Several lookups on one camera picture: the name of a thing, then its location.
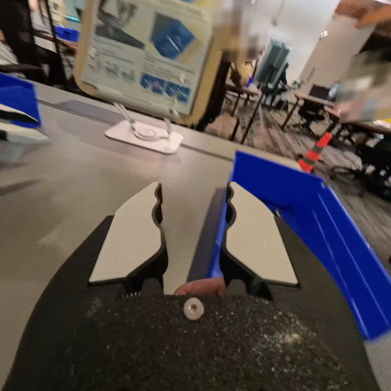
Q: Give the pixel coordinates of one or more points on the black office chair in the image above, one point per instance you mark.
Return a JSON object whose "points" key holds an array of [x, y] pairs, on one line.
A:
{"points": [[311, 114]]}

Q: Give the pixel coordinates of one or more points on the orange traffic cone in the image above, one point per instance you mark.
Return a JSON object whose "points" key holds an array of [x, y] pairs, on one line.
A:
{"points": [[316, 152]]}

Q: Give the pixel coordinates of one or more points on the wooden instruction board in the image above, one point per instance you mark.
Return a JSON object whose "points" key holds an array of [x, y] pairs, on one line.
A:
{"points": [[146, 55]]}

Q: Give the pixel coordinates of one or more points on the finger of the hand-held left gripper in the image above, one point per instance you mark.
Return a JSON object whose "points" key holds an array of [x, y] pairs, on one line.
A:
{"points": [[13, 112], [21, 133]]}

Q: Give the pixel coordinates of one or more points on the person's right hand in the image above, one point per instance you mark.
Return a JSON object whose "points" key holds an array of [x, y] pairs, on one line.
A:
{"points": [[201, 287]]}

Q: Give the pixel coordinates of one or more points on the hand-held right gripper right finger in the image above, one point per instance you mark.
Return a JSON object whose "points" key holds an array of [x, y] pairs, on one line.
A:
{"points": [[256, 241]]}

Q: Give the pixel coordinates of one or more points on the wooden office table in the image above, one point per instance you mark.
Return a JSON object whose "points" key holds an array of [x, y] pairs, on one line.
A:
{"points": [[314, 99], [244, 90]]}

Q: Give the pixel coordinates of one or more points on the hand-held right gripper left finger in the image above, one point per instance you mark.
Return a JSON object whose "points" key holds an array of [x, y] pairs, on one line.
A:
{"points": [[131, 241]]}

